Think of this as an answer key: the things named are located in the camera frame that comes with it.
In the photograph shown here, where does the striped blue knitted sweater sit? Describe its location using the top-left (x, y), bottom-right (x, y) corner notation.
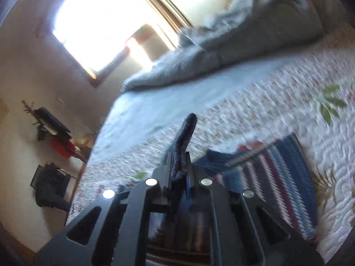
top-left (169, 112), bottom-right (320, 244)

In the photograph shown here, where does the black chair with clothes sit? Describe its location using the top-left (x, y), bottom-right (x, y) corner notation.
top-left (30, 163), bottom-right (79, 213)

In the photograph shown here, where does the wooden coat rack with clothes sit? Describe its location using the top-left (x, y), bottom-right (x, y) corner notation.
top-left (22, 100), bottom-right (89, 163)

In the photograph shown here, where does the floral quilted bedspread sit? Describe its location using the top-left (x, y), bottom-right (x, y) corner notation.
top-left (69, 24), bottom-right (354, 261)

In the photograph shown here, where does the grey crumpled duvet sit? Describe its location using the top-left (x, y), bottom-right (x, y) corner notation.
top-left (122, 0), bottom-right (324, 92)

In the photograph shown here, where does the beige window curtain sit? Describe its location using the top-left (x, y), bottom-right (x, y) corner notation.
top-left (145, 0), bottom-right (192, 50)

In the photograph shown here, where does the grey pillow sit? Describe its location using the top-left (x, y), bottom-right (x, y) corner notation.
top-left (311, 0), bottom-right (349, 33)

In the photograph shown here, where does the window with wooden frame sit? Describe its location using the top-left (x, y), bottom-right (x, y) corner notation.
top-left (52, 0), bottom-right (177, 87)

